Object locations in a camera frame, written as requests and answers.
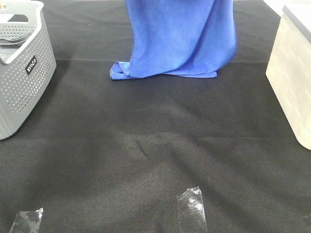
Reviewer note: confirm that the blue microfibre towel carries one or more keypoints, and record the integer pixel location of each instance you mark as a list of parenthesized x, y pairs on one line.
[(187, 38)]

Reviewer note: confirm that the clear tape strip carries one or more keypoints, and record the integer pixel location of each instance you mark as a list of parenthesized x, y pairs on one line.
[(27, 221), (191, 213)]

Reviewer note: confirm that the clear tape strip left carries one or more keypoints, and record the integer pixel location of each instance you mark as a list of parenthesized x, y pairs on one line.
[(27, 221)]

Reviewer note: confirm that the grey perforated plastic basket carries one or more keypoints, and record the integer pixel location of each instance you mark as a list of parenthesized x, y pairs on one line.
[(24, 80)]

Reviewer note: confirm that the white plastic storage bin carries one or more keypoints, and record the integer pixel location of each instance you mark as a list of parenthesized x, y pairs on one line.
[(289, 68)]

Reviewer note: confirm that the grey cloth in basket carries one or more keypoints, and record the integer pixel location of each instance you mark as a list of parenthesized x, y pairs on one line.
[(10, 49)]

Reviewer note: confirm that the clear tape strip centre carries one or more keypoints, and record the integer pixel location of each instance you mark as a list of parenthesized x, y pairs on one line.
[(191, 213)]

